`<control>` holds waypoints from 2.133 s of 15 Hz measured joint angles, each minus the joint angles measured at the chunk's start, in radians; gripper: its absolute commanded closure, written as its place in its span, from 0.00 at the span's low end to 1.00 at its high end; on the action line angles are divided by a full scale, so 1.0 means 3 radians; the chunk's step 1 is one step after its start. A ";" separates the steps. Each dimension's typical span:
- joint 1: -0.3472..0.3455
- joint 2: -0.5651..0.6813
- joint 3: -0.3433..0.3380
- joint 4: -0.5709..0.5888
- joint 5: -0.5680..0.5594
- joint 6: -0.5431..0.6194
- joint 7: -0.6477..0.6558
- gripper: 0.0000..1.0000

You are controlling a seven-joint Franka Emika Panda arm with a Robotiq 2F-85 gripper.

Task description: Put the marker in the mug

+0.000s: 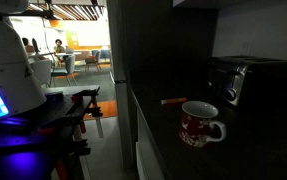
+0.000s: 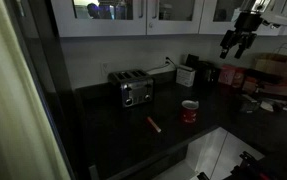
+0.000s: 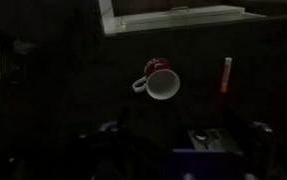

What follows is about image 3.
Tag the orange marker with white cap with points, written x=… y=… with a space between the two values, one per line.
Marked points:
x=225 y=75

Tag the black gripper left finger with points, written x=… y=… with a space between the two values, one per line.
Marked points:
x=123 y=118

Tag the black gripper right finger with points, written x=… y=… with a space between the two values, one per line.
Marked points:
x=234 y=121

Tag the silver and black toaster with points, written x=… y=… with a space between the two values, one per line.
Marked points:
x=216 y=140

